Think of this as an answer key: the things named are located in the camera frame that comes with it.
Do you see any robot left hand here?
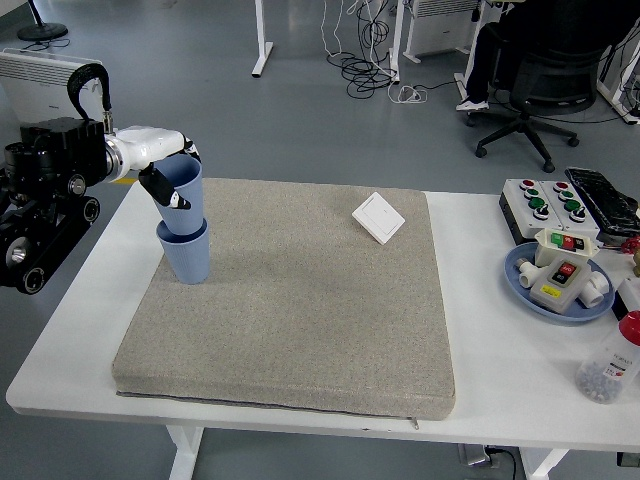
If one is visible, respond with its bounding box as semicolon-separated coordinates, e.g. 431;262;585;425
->
115;126;203;211

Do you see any blue ribbed plastic cup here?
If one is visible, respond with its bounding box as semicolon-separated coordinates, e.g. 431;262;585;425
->
148;154;208;237
156;219;211;286

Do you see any white panel heater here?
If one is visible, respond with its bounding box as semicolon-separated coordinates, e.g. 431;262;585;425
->
0;48;107;125
402;0;484;64

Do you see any white desk leg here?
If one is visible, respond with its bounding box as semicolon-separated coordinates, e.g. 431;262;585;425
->
251;0;275;78
387;0;406;84

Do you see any black fan stand base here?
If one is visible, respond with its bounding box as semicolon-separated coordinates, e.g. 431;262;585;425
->
17;0;70;41

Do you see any grey-brown cushion mat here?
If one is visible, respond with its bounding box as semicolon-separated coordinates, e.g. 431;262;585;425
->
110;177;457;430

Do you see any white button control box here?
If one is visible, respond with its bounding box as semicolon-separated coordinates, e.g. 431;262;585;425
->
539;178;601;242
498;178;569;246

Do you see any blue round plate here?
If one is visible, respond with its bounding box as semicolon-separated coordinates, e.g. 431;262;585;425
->
503;242;617;327

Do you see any black office chair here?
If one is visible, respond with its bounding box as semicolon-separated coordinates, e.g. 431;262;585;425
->
467;34;601;174

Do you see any white pipe fitting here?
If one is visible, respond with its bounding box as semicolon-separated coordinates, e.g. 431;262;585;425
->
516;256;544;291
578;269;614;309

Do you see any white table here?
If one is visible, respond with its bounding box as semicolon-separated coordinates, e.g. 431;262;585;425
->
5;177;640;480

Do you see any grey power strip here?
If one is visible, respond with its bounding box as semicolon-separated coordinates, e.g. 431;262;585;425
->
457;442;524;471

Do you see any black plastic tray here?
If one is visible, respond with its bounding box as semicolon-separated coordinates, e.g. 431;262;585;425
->
564;166;640;235

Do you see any white small box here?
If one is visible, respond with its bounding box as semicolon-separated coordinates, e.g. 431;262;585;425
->
612;277;640;321

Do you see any clear jar with red lid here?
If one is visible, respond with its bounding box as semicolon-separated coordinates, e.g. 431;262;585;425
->
574;309;640;405

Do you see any white wall switch plate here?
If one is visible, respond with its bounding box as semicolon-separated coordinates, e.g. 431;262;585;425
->
351;191;407;247

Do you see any black floor cable bundle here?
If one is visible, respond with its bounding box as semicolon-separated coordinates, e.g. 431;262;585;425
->
327;0;401;99

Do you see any white floor cable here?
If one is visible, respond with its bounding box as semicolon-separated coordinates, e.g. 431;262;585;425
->
319;0;431;106

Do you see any cream red-green switch box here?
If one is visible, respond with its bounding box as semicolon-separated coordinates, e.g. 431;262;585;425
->
532;228;603;269

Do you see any grey red-black switch box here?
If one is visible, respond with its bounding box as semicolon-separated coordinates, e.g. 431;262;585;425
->
528;258;594;316

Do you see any white desk frame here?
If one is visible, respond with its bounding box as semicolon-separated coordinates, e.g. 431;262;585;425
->
595;0;640;126

